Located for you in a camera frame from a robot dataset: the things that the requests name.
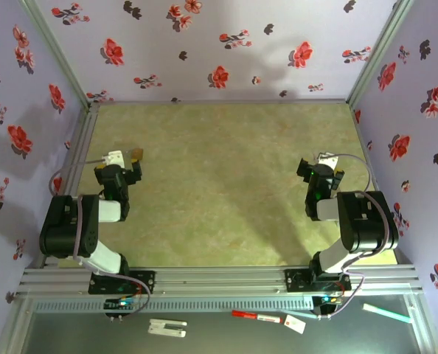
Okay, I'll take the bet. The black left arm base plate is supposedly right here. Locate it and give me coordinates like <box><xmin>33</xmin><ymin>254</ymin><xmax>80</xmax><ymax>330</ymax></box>
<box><xmin>88</xmin><ymin>270</ymin><xmax>157</xmax><ymax>296</ymax></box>

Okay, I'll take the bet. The wide aluminium mounting beam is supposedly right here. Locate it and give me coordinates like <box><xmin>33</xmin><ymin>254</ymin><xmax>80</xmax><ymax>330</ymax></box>
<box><xmin>18</xmin><ymin>263</ymin><xmax>425</xmax><ymax>296</ymax></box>

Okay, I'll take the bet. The white card with red logo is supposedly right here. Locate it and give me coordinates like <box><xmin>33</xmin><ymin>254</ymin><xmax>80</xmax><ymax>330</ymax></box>
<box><xmin>282</xmin><ymin>313</ymin><xmax>307</xmax><ymax>336</ymax></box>

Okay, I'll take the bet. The white plastic clip device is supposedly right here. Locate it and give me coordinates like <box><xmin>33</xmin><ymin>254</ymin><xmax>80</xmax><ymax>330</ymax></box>
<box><xmin>147</xmin><ymin>318</ymin><xmax>188</xmax><ymax>339</ymax></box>

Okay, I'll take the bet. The grey slotted cable duct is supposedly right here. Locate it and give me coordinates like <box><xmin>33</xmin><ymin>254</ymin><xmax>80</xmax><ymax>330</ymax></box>
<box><xmin>32</xmin><ymin>296</ymin><xmax>314</xmax><ymax>314</ymax></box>

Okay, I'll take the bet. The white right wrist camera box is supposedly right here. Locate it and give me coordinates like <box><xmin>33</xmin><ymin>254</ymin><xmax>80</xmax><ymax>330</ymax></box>
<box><xmin>316</xmin><ymin>152</ymin><xmax>340</xmax><ymax>167</ymax></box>

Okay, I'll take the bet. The white and teal stick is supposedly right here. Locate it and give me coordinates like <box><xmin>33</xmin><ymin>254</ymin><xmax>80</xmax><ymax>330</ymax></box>
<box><xmin>362</xmin><ymin>302</ymin><xmax>415</xmax><ymax>325</ymax></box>

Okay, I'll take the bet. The lilac right arm cable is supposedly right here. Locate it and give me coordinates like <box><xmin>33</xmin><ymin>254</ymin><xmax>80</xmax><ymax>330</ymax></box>
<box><xmin>316</xmin><ymin>153</ymin><xmax>400</xmax><ymax>320</ymax></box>

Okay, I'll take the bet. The aluminium corner post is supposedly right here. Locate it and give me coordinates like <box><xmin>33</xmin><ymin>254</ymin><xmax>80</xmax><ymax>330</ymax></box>
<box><xmin>345</xmin><ymin>0</ymin><xmax>416</xmax><ymax>108</ymax></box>
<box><xmin>19</xmin><ymin>0</ymin><xmax>95</xmax><ymax>110</ymax></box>

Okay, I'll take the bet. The red marker pen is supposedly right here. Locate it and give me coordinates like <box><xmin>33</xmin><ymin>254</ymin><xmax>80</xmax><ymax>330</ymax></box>
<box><xmin>231</xmin><ymin>309</ymin><xmax>284</xmax><ymax>326</ymax></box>

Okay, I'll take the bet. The lilac left arm cable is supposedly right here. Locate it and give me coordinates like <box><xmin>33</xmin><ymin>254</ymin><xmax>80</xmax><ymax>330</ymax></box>
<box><xmin>49</xmin><ymin>156</ymin><xmax>152</xmax><ymax>319</ymax></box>

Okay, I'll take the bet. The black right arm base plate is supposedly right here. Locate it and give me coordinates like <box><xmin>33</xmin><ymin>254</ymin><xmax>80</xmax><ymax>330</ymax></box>
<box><xmin>284</xmin><ymin>268</ymin><xmax>352</xmax><ymax>294</ymax></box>

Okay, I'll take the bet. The lilac arm cable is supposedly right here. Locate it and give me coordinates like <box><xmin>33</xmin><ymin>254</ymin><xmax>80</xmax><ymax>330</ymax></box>
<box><xmin>49</xmin><ymin>156</ymin><xmax>152</xmax><ymax>319</ymax></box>
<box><xmin>316</xmin><ymin>153</ymin><xmax>400</xmax><ymax>320</ymax></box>

